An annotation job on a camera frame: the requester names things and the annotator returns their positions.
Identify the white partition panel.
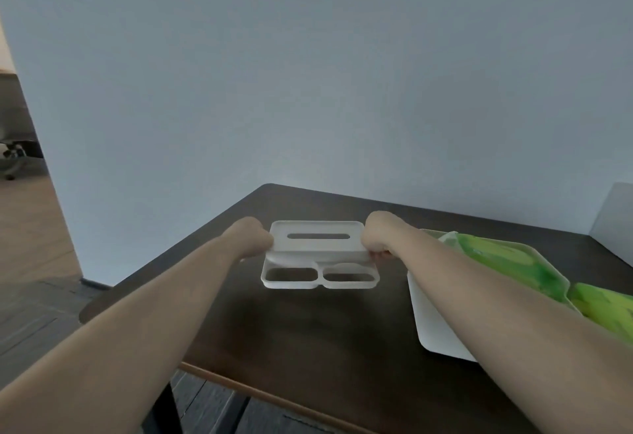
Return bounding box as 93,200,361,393
589,182,633,257

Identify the white rectangular tray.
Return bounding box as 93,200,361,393
407,229,582,362

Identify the person's left forearm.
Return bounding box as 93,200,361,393
0,233,248,434

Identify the white plastic tissue box lid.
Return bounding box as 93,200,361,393
260,220,380,290

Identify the person's right forearm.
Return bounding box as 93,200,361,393
393,227,633,434

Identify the green wet wipes pack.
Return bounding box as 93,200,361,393
568,282,633,345
437,231,569,302

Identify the black office chair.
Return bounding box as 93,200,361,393
0,73,45,181

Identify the person's right hand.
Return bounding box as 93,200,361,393
361,211,421,258

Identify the person's left hand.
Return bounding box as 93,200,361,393
221,217,275,257

